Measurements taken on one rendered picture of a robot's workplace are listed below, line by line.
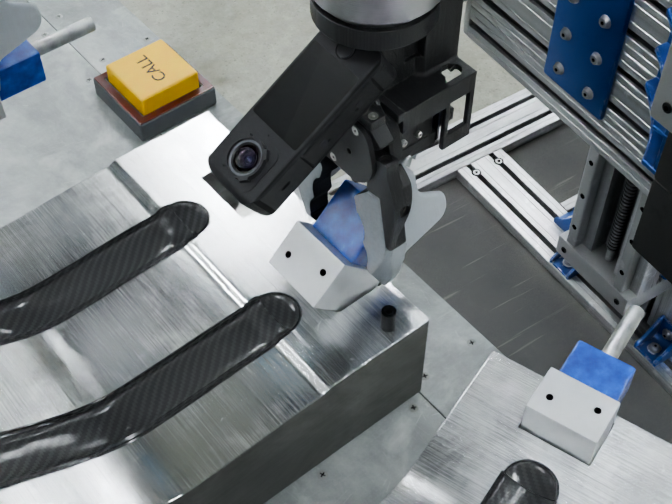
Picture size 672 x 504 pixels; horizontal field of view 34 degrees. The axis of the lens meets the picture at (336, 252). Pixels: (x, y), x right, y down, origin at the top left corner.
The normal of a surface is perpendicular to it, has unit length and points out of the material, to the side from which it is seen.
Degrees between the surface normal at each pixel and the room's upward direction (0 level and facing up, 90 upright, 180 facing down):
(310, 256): 44
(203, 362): 5
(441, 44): 90
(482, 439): 0
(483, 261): 0
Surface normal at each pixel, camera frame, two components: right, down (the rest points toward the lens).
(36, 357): 0.26, -0.76
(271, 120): -0.40, -0.25
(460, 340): 0.00, -0.63
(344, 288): 0.63, 0.60
